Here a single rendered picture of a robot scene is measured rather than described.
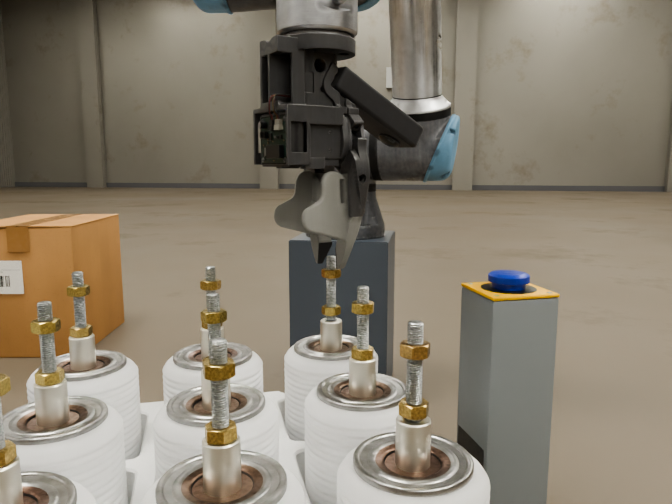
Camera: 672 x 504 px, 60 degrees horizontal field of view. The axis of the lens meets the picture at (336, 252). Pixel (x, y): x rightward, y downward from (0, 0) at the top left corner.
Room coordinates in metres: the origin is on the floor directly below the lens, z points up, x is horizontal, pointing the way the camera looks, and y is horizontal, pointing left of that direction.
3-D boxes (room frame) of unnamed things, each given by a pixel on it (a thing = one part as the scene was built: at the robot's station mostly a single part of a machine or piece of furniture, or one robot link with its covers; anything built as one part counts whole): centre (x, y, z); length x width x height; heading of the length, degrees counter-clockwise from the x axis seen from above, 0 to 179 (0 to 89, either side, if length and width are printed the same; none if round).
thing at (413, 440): (0.34, -0.05, 0.26); 0.02 x 0.02 x 0.03
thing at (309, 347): (0.57, 0.00, 0.25); 0.08 x 0.08 x 0.01
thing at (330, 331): (0.57, 0.00, 0.26); 0.02 x 0.02 x 0.03
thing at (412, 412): (0.34, -0.05, 0.29); 0.02 x 0.02 x 0.01; 72
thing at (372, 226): (1.11, -0.02, 0.35); 0.15 x 0.15 x 0.10
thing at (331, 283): (0.57, 0.00, 0.31); 0.01 x 0.01 x 0.08
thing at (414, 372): (0.34, -0.05, 0.31); 0.01 x 0.01 x 0.08
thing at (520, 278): (0.57, -0.17, 0.32); 0.04 x 0.04 x 0.02
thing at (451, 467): (0.34, -0.05, 0.25); 0.08 x 0.08 x 0.01
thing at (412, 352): (0.34, -0.05, 0.33); 0.02 x 0.02 x 0.01; 72
